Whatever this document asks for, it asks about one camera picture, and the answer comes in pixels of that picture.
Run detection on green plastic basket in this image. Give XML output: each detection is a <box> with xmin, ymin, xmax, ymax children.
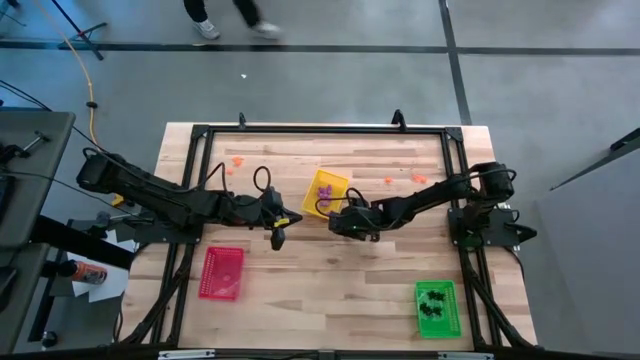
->
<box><xmin>415</xmin><ymin>280</ymin><xmax>463</xmax><ymax>340</ymax></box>

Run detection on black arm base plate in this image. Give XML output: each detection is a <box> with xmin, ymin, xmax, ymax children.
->
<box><xmin>447</xmin><ymin>206</ymin><xmax>522</xmax><ymax>248</ymax></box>
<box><xmin>133</xmin><ymin>204</ymin><xmax>207</xmax><ymax>246</ymax></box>

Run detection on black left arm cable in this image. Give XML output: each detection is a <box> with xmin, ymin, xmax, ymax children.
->
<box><xmin>197</xmin><ymin>160</ymin><xmax>274</xmax><ymax>201</ymax></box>

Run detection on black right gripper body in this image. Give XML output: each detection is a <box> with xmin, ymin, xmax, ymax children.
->
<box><xmin>328</xmin><ymin>204</ymin><xmax>383</xmax><ymax>243</ymax></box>

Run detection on black aluminium table frame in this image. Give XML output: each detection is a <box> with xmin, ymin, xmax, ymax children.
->
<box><xmin>117</xmin><ymin>122</ymin><xmax>539</xmax><ymax>351</ymax></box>

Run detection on grey side table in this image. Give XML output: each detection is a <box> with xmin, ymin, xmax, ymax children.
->
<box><xmin>0</xmin><ymin>110</ymin><xmax>77</xmax><ymax>354</ymax></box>

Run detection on silver metal bracket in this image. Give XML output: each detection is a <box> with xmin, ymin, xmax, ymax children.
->
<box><xmin>158</xmin><ymin>349</ymin><xmax>216</xmax><ymax>360</ymax></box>
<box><xmin>438</xmin><ymin>351</ymin><xmax>495</xmax><ymax>360</ymax></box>

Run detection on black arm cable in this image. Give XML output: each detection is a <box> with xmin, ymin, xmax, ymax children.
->
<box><xmin>197</xmin><ymin>160</ymin><xmax>274</xmax><ymax>201</ymax></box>
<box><xmin>313</xmin><ymin>186</ymin><xmax>372</xmax><ymax>219</ymax></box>

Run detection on orange black spray can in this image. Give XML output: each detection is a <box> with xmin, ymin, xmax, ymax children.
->
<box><xmin>58</xmin><ymin>259</ymin><xmax>109</xmax><ymax>286</ymax></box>

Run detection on grey cabinet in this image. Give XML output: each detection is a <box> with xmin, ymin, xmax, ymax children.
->
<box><xmin>533</xmin><ymin>127</ymin><xmax>640</xmax><ymax>357</ymax></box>

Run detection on red plastic basket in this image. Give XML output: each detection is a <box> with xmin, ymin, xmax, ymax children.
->
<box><xmin>198</xmin><ymin>246</ymin><xmax>246</xmax><ymax>302</ymax></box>

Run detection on black tripod legs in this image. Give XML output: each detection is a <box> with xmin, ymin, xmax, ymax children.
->
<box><xmin>49</xmin><ymin>0</ymin><xmax>109</xmax><ymax>62</ymax></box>

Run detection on white paper sheets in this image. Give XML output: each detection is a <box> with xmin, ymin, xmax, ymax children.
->
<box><xmin>66</xmin><ymin>227</ymin><xmax>137</xmax><ymax>305</ymax></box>

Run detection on black table leg beam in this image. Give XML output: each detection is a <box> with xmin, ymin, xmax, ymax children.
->
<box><xmin>29</xmin><ymin>214</ymin><xmax>137</xmax><ymax>271</ymax></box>

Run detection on yellow cable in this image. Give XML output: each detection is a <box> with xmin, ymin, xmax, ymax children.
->
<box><xmin>30</xmin><ymin>0</ymin><xmax>124</xmax><ymax>209</ymax></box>

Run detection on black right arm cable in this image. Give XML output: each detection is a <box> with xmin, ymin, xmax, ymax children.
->
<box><xmin>313</xmin><ymin>186</ymin><xmax>372</xmax><ymax>219</ymax></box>

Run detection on black handle metal tool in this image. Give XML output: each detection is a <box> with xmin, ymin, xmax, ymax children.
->
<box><xmin>0</xmin><ymin>129</ymin><xmax>52</xmax><ymax>164</ymax></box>

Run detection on black floor cable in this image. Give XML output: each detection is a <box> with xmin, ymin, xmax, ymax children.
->
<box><xmin>0</xmin><ymin>79</ymin><xmax>166</xmax><ymax>174</ymax></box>

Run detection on person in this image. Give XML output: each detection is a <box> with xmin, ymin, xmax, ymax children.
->
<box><xmin>182</xmin><ymin>0</ymin><xmax>285</xmax><ymax>42</ymax></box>

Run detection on black front crossbar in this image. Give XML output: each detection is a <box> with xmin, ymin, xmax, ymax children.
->
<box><xmin>0</xmin><ymin>343</ymin><xmax>640</xmax><ymax>360</ymax></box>

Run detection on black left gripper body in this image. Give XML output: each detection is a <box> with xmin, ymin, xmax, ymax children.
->
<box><xmin>234</xmin><ymin>187</ymin><xmax>287</xmax><ymax>232</ymax></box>

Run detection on yellow plastic basket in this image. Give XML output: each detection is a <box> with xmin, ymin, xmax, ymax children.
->
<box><xmin>300</xmin><ymin>168</ymin><xmax>352</xmax><ymax>220</ymax></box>

